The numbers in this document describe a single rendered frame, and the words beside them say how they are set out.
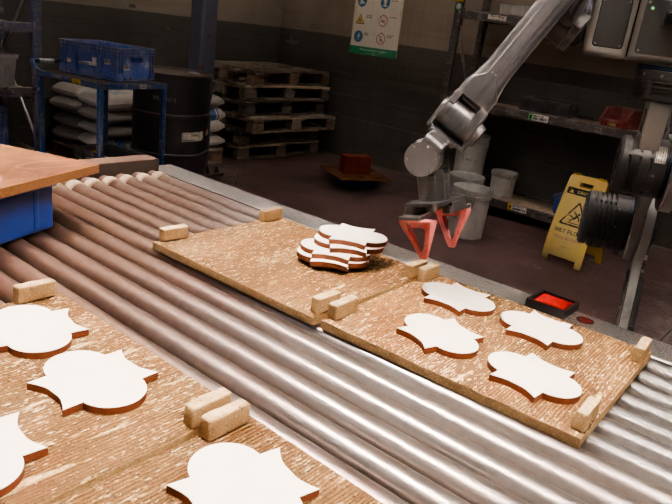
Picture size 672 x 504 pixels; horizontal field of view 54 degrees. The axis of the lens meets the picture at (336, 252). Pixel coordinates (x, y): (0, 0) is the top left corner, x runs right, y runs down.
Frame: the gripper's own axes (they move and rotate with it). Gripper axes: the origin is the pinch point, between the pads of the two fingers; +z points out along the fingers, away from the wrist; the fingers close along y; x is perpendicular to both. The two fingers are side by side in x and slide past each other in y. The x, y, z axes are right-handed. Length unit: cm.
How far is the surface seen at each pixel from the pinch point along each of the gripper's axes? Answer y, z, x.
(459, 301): 4.3, 7.9, 6.4
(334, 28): -466, -105, -408
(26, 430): 74, 3, -4
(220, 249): 20.9, -2.1, -35.5
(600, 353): 0.5, 14.7, 29.0
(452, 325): 14.1, 8.4, 10.8
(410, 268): 0.7, 4.1, -5.8
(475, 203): -320, 52, -169
